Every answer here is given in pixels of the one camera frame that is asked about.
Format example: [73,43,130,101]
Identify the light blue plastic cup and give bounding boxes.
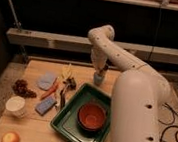
[93,73,105,86]

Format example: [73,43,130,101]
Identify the orange carrot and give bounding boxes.
[41,82,59,100]

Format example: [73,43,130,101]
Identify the white paper cup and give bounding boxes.
[5,96,26,118]

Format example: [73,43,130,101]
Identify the yellow banana toy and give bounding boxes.
[61,64,72,80]

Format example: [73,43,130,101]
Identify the green plastic tray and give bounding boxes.
[51,83,111,142]

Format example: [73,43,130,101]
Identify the wooden table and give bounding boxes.
[0,60,119,142]

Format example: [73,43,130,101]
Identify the red orange bowl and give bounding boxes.
[77,102,107,132]

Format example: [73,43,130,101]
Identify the dark grape bunch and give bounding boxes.
[12,79,37,98]

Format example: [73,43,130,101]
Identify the blue sponge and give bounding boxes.
[35,96,56,116]

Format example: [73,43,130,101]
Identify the dark handled utensil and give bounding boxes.
[60,78,76,108]

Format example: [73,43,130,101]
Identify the red yellow apple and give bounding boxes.
[1,132,20,142]

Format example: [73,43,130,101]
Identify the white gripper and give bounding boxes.
[91,54,108,71]

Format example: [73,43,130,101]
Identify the black floor cable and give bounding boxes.
[155,100,178,142]

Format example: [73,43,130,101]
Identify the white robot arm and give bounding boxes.
[88,25,171,142]

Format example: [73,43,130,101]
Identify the light blue cloth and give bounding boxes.
[36,72,56,91]

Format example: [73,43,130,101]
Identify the metal shelf rack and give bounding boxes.
[0,0,178,71]

